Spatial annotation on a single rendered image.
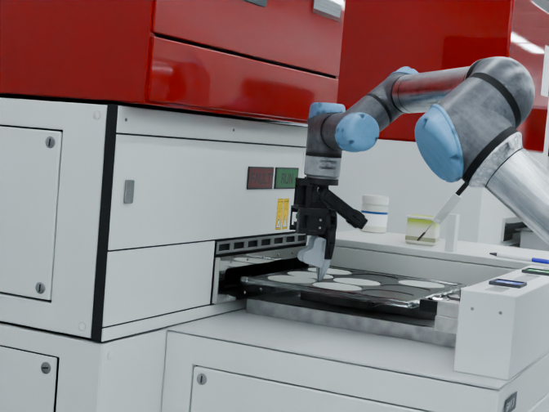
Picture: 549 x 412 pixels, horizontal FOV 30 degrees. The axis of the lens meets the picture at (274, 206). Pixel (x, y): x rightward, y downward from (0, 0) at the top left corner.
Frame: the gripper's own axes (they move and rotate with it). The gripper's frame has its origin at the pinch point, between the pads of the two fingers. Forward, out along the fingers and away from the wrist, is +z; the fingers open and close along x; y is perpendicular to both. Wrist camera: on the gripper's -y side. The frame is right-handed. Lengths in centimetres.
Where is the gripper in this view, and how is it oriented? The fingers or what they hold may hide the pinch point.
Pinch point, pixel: (323, 274)
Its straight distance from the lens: 213.9
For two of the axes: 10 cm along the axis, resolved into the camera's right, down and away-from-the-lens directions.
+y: -9.6, -0.6, -2.6
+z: -0.8, 9.9, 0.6
